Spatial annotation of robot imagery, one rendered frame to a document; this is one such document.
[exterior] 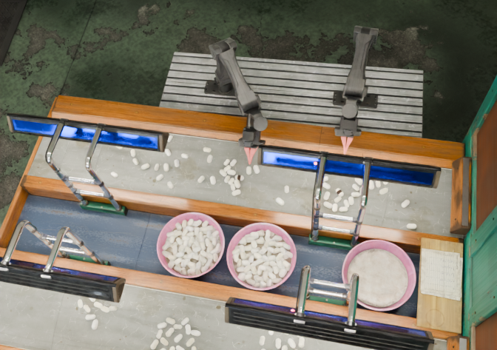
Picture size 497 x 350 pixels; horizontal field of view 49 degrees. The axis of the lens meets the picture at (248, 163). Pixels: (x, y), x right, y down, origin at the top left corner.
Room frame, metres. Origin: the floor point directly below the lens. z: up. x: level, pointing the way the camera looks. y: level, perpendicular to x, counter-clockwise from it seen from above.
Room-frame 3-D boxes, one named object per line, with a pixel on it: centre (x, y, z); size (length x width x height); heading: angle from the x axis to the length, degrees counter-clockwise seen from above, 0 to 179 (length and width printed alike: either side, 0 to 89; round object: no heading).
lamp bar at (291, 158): (0.85, -0.34, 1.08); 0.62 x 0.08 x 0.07; 70
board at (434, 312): (0.46, -0.60, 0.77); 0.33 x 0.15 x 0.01; 160
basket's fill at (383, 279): (0.53, -0.40, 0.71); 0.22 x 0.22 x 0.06
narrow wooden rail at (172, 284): (0.58, 0.22, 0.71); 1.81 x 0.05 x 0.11; 70
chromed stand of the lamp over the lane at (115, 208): (1.11, 0.61, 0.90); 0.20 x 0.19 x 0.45; 70
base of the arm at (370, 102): (1.36, -0.53, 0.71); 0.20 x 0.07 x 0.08; 72
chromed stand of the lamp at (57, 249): (0.73, 0.75, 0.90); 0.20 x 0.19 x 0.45; 70
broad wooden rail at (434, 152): (1.25, -0.02, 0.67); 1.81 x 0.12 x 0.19; 70
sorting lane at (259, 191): (1.06, 0.05, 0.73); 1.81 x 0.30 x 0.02; 70
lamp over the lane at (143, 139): (1.18, 0.58, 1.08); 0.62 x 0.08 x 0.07; 70
